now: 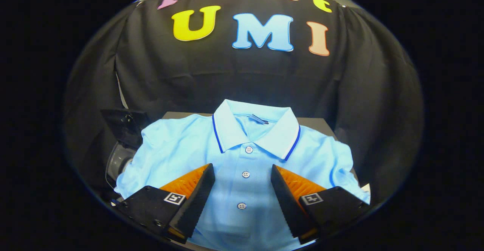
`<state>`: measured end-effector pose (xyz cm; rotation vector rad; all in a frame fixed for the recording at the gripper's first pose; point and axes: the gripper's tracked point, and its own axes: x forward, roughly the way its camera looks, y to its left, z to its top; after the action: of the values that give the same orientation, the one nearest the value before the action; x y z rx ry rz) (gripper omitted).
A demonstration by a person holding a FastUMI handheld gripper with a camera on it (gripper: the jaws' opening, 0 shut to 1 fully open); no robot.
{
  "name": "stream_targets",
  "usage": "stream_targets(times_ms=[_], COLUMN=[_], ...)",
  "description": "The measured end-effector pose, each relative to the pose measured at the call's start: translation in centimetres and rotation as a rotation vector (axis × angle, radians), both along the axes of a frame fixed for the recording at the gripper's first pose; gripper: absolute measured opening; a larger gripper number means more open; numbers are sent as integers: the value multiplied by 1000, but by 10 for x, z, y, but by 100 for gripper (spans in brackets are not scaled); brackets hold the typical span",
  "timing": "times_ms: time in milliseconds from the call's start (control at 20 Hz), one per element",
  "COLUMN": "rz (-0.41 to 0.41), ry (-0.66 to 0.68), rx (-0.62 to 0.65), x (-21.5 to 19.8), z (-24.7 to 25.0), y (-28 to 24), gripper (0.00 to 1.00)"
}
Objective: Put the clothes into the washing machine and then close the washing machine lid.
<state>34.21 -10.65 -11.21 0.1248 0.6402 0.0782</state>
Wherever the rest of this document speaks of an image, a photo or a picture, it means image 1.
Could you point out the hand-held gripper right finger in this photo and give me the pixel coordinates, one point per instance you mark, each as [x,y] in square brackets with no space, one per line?
[287,202]

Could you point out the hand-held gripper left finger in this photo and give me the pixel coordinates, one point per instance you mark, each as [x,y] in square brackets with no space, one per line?
[194,202]

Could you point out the light blue polo shirt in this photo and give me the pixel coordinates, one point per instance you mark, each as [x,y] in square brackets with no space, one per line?
[242,156]

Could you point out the dark washing machine lid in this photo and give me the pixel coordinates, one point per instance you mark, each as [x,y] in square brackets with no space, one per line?
[124,126]

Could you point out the grey cabinet with black top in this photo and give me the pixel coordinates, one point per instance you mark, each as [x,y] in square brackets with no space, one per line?
[314,124]

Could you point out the black backdrop cloth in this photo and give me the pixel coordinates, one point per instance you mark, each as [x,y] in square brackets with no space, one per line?
[242,77]

